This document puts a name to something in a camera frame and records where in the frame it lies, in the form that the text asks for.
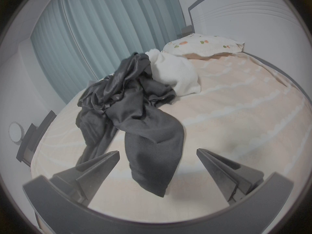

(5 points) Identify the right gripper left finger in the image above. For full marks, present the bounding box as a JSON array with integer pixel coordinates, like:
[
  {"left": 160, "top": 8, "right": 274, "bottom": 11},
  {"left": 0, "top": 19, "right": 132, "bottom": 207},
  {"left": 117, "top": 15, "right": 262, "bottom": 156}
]
[{"left": 50, "top": 151, "right": 120, "bottom": 205}]

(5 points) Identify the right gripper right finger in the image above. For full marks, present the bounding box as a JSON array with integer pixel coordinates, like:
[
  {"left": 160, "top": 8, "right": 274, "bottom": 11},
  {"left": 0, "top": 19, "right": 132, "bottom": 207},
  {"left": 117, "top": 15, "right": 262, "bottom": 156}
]
[{"left": 196, "top": 148, "right": 265, "bottom": 202}]

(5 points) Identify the black T-shirt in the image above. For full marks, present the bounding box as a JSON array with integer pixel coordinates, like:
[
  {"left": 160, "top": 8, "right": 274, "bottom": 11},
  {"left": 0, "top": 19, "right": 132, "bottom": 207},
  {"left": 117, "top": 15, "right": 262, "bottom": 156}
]
[{"left": 106, "top": 101, "right": 185, "bottom": 197}]

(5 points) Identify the bed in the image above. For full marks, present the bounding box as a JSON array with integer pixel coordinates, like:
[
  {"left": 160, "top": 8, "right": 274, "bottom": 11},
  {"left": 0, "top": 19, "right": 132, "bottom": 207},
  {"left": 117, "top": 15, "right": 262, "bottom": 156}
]
[{"left": 30, "top": 0, "right": 312, "bottom": 231}]

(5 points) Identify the black satin garment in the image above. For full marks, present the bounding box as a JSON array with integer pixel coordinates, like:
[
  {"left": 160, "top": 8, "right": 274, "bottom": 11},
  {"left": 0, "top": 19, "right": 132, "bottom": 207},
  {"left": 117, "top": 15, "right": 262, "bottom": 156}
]
[{"left": 76, "top": 53, "right": 177, "bottom": 166}]

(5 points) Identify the white garment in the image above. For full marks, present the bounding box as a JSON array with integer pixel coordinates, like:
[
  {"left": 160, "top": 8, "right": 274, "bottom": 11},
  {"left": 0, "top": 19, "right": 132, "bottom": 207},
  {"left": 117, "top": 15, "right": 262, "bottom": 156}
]
[{"left": 145, "top": 48, "right": 202, "bottom": 97}]

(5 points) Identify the white printed pillow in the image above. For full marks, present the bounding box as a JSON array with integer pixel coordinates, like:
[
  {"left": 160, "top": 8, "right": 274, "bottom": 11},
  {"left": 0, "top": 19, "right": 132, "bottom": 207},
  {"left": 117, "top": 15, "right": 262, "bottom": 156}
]
[{"left": 163, "top": 33, "right": 245, "bottom": 57}]

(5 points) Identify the blue-green curtain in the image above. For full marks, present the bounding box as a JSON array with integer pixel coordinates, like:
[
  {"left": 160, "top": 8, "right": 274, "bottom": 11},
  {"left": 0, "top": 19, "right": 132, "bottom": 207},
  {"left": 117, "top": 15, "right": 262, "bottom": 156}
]
[{"left": 29, "top": 0, "right": 186, "bottom": 104}]

